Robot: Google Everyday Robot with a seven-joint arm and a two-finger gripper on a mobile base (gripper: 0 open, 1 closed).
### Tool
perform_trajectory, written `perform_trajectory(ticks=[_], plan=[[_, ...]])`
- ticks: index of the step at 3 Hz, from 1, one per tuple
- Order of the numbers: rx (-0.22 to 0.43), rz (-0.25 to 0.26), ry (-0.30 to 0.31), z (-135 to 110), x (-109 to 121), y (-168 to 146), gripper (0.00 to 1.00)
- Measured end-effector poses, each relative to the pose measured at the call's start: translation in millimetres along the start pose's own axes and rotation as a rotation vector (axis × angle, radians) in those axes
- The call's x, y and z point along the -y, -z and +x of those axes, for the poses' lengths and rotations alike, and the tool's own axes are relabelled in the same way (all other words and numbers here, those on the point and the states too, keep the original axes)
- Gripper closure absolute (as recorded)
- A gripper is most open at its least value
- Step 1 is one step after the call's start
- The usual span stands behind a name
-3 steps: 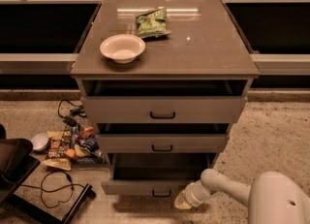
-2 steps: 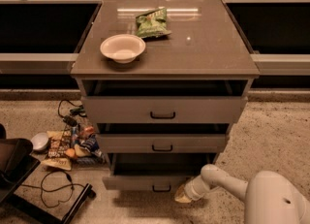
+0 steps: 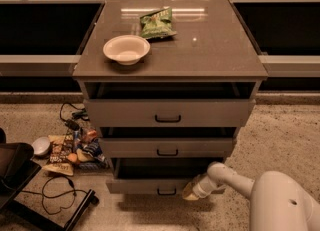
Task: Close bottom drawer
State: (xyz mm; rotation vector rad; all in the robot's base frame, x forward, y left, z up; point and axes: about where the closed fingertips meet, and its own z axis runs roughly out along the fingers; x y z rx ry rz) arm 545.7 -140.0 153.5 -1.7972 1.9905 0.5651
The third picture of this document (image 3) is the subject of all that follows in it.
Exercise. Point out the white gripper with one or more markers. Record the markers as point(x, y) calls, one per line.
point(200, 190)

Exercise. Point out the grey bottom drawer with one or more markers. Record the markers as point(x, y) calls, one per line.
point(160, 176)

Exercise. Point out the grey drawer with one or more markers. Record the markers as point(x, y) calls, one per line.
point(122, 142)
point(169, 104)
point(160, 176)

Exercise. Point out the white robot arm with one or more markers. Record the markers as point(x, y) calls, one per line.
point(277, 202)

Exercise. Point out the grey middle drawer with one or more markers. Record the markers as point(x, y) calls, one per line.
point(122, 142)

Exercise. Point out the grey three-drawer cabinet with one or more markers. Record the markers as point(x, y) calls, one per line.
point(210, 46)

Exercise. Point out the grey top drawer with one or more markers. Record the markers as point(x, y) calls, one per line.
point(169, 104)

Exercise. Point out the blue snack packet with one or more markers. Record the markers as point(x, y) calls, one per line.
point(91, 152)

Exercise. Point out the orange fruit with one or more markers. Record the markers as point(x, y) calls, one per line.
point(73, 158)

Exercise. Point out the black charger adapter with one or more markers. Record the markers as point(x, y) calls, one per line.
point(72, 125)

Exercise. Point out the brown snack bag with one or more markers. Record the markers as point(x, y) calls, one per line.
point(58, 159)

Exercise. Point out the small white bowl on floor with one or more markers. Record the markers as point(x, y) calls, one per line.
point(41, 146)

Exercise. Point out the white paper bowl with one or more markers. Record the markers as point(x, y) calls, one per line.
point(126, 49)

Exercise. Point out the green chip bag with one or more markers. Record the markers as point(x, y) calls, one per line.
point(157, 24)

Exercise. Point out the black chair base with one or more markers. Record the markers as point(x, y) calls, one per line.
point(16, 170)

